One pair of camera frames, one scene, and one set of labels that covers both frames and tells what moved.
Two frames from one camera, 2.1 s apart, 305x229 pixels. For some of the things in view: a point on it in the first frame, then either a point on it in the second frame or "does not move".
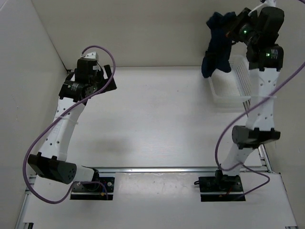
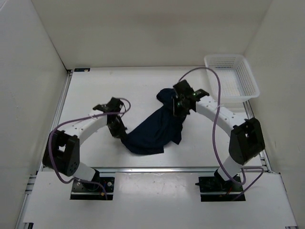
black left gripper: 108,73 -> 120,132
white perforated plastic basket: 230,89 does not move
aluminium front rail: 246,169 does not move
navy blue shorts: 218,54 -> 163,127
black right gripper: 241,18 -> 177,112
